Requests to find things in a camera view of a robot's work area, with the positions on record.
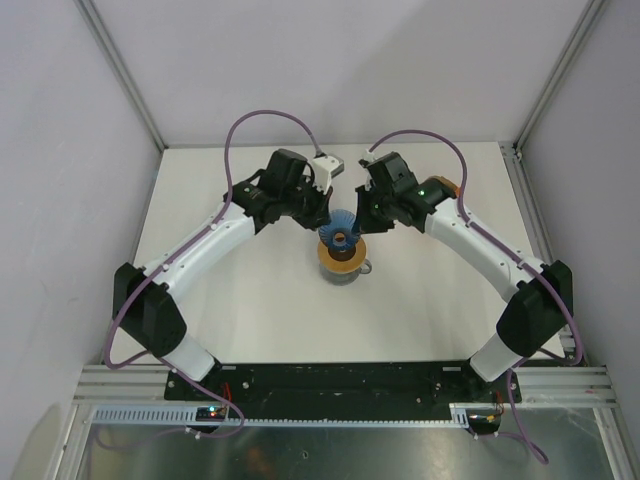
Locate blue coffee dripper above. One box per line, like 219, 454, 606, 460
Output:
318, 209, 360, 252

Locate aluminium frame post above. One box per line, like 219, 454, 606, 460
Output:
499, 0, 610, 158
73, 0, 167, 153

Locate right aluminium frame post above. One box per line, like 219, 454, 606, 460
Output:
499, 0, 610, 158

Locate grey slotted cable duct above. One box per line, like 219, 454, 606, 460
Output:
92, 405, 498, 428

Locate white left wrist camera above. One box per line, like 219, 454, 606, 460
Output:
310, 155, 344, 194

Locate grey glass coffee server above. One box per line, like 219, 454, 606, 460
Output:
319, 259, 372, 286

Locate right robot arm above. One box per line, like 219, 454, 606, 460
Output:
354, 152, 573, 401

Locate orange coffee filter box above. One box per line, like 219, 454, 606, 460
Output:
440, 177, 461, 198

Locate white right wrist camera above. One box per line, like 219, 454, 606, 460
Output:
358, 150, 376, 167

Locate left aluminium frame post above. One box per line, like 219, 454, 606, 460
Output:
73, 0, 167, 153

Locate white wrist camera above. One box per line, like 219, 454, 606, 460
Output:
310, 155, 344, 194
358, 150, 376, 167

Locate wooden dripper holder ring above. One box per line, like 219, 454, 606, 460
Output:
316, 238, 370, 276

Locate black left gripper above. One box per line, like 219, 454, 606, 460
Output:
281, 176, 333, 233

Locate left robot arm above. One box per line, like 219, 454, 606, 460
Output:
113, 149, 344, 400

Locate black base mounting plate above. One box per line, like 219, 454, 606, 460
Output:
164, 361, 521, 420

